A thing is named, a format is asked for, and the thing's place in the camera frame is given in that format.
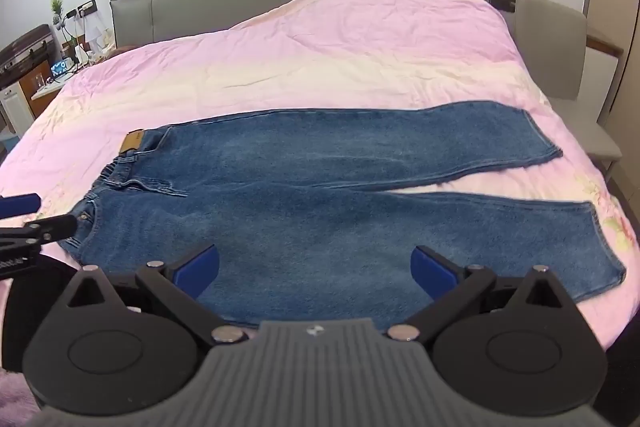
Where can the grey chair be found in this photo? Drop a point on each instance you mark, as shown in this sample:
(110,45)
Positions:
(550,42)

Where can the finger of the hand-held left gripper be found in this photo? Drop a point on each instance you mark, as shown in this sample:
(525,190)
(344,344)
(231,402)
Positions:
(17,205)
(47,227)

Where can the pink bed blanket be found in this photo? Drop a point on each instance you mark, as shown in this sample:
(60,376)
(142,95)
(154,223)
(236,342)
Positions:
(300,57)

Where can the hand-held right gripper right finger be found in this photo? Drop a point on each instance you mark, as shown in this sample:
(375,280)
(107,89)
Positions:
(432,272)

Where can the small green plant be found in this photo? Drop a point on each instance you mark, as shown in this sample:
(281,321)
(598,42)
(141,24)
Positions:
(57,7)

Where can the wooden nightstand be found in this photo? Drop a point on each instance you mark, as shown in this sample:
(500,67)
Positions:
(42,94)

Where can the white cabinet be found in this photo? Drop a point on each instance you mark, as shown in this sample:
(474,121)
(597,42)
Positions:
(14,112)

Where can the black wall power strip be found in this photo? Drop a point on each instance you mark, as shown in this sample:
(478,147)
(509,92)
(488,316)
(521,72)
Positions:
(82,8)

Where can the blue denim pants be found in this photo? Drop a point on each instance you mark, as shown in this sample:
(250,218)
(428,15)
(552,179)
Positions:
(300,207)

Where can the dark brown suitcase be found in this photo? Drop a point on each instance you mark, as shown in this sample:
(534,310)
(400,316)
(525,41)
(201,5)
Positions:
(25,49)

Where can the white table lamp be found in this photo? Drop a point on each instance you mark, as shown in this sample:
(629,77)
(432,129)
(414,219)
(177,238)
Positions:
(94,38)

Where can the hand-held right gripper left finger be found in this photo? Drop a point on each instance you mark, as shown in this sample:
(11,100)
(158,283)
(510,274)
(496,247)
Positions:
(196,271)

